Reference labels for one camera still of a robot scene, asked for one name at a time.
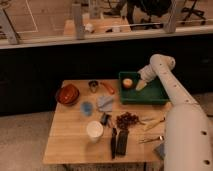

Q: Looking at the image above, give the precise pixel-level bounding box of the bunch of dark grapes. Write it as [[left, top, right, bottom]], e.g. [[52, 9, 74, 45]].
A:
[[116, 112, 139, 130]]

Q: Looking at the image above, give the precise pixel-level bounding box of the orange carrot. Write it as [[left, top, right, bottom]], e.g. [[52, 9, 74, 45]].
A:
[[100, 82, 115, 95]]

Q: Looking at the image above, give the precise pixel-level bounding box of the small metal cup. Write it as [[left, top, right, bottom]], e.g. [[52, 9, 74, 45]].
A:
[[88, 80, 99, 93]]

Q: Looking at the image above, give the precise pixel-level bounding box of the yellow red apple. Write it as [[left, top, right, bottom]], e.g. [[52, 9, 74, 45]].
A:
[[122, 78, 133, 89]]

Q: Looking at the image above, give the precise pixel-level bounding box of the small black clip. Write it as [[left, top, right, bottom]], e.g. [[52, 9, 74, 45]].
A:
[[100, 113, 111, 126]]

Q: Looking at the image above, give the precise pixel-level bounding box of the brown wooden bowl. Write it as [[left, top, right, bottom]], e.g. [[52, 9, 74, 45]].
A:
[[55, 84, 80, 106]]

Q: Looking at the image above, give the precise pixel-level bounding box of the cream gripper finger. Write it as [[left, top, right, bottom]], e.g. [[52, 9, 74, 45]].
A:
[[136, 80, 147, 91]]

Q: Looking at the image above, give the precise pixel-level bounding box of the black rectangular remote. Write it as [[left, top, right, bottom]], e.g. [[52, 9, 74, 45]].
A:
[[116, 130, 129, 155]]

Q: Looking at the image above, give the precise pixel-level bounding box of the black handled knife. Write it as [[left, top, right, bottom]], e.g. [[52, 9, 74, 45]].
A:
[[110, 127, 117, 159]]

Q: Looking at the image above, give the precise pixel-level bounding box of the light blue cloth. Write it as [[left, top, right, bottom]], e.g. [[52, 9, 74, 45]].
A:
[[97, 96, 114, 112]]

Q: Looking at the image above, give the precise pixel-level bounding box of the blue sponge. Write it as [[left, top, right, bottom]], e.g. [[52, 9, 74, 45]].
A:
[[154, 143, 165, 159]]

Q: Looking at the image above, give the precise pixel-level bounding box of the black office chair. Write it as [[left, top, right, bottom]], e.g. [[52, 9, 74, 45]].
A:
[[103, 0, 207, 27]]

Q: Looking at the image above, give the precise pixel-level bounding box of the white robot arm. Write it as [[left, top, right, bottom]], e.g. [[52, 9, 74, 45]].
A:
[[138, 54, 213, 171]]

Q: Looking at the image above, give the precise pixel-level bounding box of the white paper cup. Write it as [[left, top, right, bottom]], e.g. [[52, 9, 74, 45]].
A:
[[86, 121, 104, 142]]

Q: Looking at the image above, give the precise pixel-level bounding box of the blue plastic cup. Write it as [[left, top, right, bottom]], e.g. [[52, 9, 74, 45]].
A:
[[80, 101, 93, 116]]

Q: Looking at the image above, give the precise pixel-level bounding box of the green plastic bin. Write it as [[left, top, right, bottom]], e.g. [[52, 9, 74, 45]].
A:
[[118, 71, 169, 105]]

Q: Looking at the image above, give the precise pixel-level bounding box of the metal spoon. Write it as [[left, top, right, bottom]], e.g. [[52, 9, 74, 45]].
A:
[[139, 135, 164, 143]]

